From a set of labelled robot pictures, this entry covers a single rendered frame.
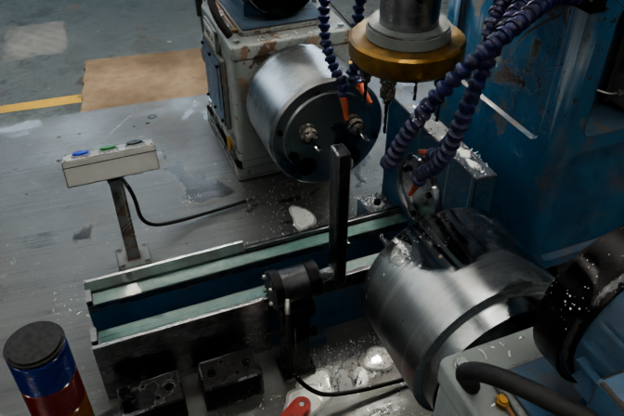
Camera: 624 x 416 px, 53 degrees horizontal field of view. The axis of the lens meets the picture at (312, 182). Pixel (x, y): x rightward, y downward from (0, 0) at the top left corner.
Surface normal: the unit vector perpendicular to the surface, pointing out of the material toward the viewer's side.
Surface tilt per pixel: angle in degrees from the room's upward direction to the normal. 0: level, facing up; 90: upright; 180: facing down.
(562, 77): 90
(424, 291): 43
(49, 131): 0
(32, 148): 0
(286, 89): 36
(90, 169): 67
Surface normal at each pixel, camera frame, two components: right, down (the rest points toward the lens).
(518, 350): 0.00, -0.80
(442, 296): -0.55, -0.52
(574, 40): -0.93, 0.22
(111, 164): 0.33, 0.21
